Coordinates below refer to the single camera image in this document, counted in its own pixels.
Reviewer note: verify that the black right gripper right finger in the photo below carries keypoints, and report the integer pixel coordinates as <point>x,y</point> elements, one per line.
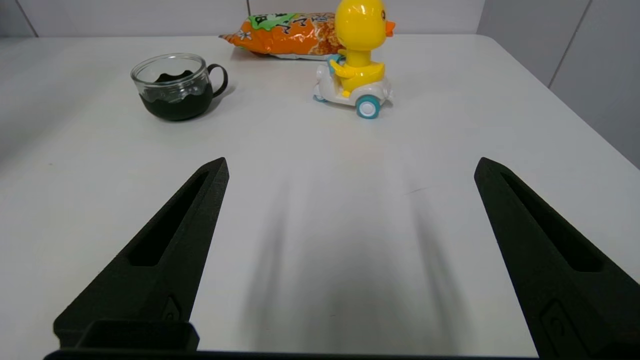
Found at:
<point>555,270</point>

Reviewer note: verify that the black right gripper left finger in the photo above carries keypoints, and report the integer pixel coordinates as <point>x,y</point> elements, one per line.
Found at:
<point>170,270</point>

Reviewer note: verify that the yellow duck scooter toy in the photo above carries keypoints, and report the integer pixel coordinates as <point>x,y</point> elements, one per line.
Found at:
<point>357,45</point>

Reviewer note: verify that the glass cup with black base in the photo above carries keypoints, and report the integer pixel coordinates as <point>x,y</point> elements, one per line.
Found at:
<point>172,95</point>

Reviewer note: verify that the orange snack bag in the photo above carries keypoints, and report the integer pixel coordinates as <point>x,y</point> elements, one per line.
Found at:
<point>290,37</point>

